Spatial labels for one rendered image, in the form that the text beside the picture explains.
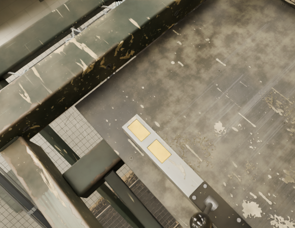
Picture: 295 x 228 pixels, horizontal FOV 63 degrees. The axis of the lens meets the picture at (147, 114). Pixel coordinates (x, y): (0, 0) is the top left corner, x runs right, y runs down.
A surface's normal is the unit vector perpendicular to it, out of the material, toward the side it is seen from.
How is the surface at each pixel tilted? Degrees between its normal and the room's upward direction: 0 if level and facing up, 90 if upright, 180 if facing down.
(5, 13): 90
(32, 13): 90
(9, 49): 90
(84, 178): 60
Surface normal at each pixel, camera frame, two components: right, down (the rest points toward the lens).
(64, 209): -0.04, -0.37
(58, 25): 0.30, 0.02
